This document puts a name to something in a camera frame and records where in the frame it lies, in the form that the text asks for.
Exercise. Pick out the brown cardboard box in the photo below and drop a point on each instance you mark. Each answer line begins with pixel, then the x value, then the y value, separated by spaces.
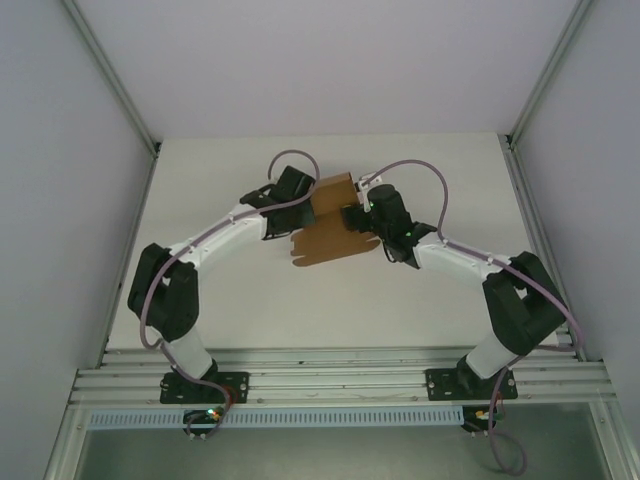
pixel 325 245

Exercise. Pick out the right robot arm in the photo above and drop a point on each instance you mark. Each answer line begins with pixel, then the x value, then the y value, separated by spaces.
pixel 520 310

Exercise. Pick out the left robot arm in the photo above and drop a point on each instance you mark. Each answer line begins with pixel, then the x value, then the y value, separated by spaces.
pixel 165 300

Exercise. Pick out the black controller board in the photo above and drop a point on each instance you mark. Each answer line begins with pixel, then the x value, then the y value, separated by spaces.
pixel 200 415
pixel 475 415

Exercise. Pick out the grey metal panel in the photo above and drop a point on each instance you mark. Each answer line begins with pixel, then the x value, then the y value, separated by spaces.
pixel 325 455

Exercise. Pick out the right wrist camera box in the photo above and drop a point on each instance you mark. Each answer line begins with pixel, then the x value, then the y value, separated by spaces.
pixel 367 180

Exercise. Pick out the aluminium table side rail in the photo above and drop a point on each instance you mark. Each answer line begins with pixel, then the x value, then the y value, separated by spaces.
pixel 142 207
pixel 530 220

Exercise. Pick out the aluminium mounting rail bed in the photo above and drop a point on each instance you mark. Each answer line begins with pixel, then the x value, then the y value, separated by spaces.
pixel 340 370

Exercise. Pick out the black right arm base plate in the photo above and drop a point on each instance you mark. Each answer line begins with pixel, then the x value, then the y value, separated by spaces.
pixel 440 385

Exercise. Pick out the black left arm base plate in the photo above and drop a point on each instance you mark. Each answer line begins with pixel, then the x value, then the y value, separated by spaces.
pixel 235 387

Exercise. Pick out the aluminium frame post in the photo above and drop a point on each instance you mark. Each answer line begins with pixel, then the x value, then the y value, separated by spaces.
pixel 115 85
pixel 545 70

